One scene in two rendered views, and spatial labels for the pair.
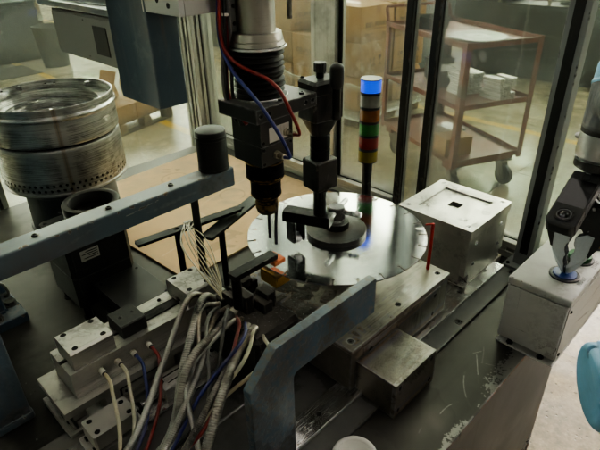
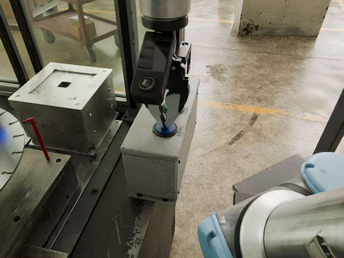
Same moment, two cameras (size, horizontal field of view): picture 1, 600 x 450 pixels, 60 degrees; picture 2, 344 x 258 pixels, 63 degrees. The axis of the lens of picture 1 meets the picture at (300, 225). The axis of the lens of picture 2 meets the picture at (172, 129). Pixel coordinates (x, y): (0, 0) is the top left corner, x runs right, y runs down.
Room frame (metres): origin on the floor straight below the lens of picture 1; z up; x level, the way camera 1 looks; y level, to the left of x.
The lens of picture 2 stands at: (0.39, -0.25, 1.26)
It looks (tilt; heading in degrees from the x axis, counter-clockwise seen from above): 41 degrees down; 327
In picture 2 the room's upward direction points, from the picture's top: straight up
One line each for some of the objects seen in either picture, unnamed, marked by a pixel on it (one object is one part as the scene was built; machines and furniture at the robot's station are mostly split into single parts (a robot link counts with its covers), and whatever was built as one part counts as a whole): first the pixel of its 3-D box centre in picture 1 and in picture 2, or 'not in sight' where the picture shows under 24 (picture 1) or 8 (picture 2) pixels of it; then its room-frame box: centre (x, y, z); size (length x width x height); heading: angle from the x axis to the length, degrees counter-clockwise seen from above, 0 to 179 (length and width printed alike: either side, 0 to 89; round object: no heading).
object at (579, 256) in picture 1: (584, 249); (174, 104); (0.75, -0.49, 0.95); 0.06 x 0.03 x 0.09; 135
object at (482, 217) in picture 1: (451, 232); (71, 108); (1.02, -0.35, 0.82); 0.18 x 0.18 x 0.15; 45
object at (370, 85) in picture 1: (370, 85); not in sight; (1.12, -0.16, 1.14); 0.05 x 0.04 x 0.03; 45
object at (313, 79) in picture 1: (320, 129); not in sight; (0.76, -0.03, 1.17); 0.06 x 0.05 x 0.20; 126
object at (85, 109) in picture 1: (65, 162); not in sight; (1.25, 0.60, 0.93); 0.31 x 0.31 x 0.36
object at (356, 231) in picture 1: (336, 226); not in sight; (0.83, -0.07, 0.96); 0.11 x 0.11 x 0.03
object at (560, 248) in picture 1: (565, 243); (158, 102); (0.77, -0.47, 0.95); 0.06 x 0.03 x 0.09; 135
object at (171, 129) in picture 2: (563, 277); (165, 130); (0.75, -0.47, 0.89); 0.04 x 0.04 x 0.02
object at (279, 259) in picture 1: (257, 279); not in sight; (0.69, 0.07, 0.95); 0.10 x 0.03 x 0.07; 135
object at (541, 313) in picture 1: (562, 287); (166, 133); (0.81, -0.51, 0.82); 0.28 x 0.11 x 0.15; 135
